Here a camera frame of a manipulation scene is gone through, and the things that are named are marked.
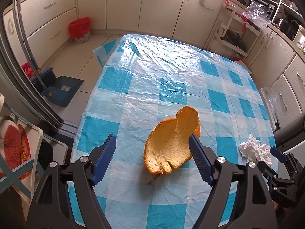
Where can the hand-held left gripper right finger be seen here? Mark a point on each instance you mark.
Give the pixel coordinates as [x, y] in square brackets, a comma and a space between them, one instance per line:
[200, 158]

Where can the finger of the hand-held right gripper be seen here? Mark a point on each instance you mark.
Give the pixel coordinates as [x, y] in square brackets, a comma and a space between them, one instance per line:
[277, 153]
[264, 168]

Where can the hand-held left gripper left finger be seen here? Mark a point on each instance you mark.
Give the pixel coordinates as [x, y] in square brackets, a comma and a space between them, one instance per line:
[104, 157]

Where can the white tissue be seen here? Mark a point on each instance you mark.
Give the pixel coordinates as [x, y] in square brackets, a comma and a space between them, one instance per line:
[253, 150]

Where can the orange peel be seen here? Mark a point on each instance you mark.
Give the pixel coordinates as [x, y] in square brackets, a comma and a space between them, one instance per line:
[166, 148]

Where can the beige rack with blue braces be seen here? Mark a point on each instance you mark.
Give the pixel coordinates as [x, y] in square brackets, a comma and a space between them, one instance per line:
[35, 148]

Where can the dark blue dustpan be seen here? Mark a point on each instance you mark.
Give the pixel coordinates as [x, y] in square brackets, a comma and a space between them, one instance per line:
[64, 88]

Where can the red plush slipper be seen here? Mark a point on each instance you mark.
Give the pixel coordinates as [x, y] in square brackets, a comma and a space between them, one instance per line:
[13, 145]

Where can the blue checked plastic tablecloth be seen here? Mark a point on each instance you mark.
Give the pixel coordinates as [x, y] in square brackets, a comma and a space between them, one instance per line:
[154, 76]

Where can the cream kitchen base cabinet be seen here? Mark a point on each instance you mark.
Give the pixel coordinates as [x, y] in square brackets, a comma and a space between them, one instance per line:
[143, 4]
[278, 54]

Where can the red white plastic bag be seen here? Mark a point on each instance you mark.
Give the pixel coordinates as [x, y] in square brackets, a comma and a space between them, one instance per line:
[28, 69]

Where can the black frying pan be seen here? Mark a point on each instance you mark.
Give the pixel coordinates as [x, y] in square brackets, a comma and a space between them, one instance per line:
[234, 40]

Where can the patterned bin with red bag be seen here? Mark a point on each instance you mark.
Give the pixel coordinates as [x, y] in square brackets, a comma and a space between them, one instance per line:
[79, 28]

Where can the white rolling shelf cart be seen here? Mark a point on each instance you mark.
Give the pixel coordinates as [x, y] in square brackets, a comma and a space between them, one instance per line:
[228, 21]

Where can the black countertop oven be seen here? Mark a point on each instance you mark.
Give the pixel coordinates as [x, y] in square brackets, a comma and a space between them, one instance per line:
[276, 9]

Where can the crumpled clear plastic bag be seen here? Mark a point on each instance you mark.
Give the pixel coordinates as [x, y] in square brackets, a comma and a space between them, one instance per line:
[256, 9]

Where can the grey metal folding frame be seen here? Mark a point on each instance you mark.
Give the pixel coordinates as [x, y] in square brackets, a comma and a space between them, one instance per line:
[23, 76]

